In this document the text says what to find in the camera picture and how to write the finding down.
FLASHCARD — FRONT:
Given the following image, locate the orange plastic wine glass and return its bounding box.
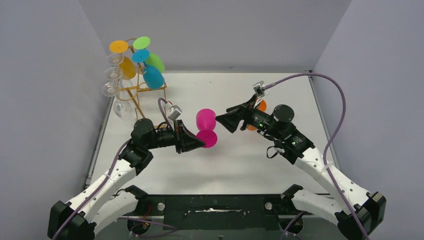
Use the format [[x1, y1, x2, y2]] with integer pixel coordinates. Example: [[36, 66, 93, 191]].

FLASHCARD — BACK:
[[246, 100, 268, 131]]

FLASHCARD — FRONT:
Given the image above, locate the magenta plastic wine glass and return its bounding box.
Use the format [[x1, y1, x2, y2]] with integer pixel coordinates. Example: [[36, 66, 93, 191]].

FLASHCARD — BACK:
[[195, 108, 218, 148]]

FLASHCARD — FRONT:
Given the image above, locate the blue plastic wine glass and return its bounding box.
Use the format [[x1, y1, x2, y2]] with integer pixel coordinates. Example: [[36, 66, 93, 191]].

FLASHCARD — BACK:
[[142, 64, 165, 90]]

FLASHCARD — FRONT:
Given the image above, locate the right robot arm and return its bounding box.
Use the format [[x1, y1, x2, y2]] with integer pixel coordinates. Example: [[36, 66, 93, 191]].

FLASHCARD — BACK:
[[215, 96, 387, 240]]

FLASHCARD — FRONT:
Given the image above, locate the clear wine glass lower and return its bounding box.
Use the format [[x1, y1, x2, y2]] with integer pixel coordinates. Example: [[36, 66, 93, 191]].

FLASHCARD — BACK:
[[101, 81, 134, 121]]

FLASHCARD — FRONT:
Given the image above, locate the clear wine glass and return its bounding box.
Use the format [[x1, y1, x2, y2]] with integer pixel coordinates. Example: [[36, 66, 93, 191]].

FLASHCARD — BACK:
[[101, 81, 134, 121], [103, 66, 123, 81], [105, 52, 125, 66]]

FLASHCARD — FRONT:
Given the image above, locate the yellow-orange plastic wine glass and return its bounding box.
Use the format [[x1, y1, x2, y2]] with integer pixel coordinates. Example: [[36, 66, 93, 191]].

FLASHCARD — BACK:
[[109, 40, 136, 80]]

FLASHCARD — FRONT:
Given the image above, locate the clear wine glass middle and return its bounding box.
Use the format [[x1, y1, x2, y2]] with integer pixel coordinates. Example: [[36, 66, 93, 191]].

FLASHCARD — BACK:
[[103, 66, 123, 81]]

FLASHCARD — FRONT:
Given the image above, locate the green plastic wine glass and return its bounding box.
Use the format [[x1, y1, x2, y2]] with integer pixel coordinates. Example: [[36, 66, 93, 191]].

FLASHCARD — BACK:
[[131, 36, 165, 73]]

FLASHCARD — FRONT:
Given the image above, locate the clear wine glass upper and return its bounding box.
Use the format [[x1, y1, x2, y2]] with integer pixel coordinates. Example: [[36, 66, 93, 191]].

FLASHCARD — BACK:
[[105, 52, 125, 66]]

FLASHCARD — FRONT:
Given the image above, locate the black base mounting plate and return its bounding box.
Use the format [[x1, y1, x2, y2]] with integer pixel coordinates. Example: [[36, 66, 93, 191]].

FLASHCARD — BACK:
[[112, 193, 332, 240]]

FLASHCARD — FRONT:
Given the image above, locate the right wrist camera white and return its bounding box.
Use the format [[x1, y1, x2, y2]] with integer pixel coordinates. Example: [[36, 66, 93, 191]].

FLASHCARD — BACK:
[[252, 80, 266, 99]]

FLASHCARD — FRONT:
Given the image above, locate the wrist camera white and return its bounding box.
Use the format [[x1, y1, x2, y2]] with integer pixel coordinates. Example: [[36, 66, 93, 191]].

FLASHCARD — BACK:
[[252, 80, 266, 99], [167, 105, 183, 121]]

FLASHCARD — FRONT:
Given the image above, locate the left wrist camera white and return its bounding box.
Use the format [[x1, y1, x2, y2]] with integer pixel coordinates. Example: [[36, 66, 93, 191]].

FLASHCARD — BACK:
[[167, 105, 183, 121]]

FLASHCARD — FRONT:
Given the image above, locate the gold wire glass rack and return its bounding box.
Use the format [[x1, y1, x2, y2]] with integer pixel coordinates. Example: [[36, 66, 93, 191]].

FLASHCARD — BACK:
[[116, 37, 167, 120]]

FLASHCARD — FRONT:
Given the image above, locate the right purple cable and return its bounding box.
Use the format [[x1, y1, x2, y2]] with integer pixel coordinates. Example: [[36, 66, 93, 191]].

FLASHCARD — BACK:
[[263, 72, 371, 240]]

